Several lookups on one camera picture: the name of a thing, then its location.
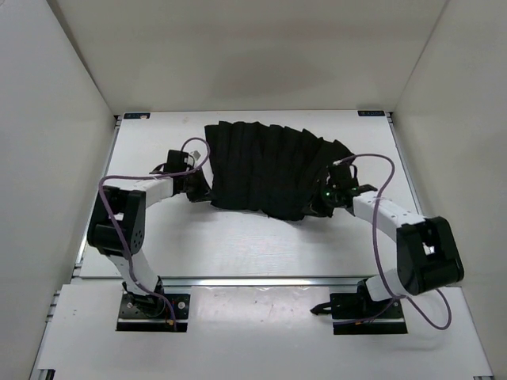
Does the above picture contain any black pleated skirt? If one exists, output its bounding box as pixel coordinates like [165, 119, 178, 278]
[204, 121, 352, 222]

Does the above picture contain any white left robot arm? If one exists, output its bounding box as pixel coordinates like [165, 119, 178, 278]
[87, 150, 212, 315]

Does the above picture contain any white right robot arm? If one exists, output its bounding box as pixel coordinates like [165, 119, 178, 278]
[316, 163, 464, 317]

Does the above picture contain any right corner label sticker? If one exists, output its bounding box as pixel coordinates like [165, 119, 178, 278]
[357, 110, 386, 117]

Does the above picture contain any corner label sticker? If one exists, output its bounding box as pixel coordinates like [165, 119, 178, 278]
[123, 112, 151, 120]
[357, 110, 386, 117]

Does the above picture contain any left corner label sticker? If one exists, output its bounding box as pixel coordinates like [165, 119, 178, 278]
[123, 112, 151, 120]

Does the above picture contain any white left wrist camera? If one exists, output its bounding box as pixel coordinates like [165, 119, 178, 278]
[189, 150, 201, 162]

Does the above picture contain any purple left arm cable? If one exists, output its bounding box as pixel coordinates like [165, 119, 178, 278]
[97, 137, 210, 296]

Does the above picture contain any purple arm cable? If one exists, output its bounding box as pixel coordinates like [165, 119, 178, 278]
[97, 137, 210, 296]
[336, 153, 453, 329]

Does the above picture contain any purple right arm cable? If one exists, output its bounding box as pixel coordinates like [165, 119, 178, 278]
[336, 153, 453, 329]

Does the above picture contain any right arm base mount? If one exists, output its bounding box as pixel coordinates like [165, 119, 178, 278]
[310, 293, 408, 336]

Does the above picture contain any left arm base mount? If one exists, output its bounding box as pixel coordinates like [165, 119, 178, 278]
[116, 293, 191, 333]

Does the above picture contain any aluminium table rail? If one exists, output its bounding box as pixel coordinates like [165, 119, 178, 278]
[71, 275, 369, 289]

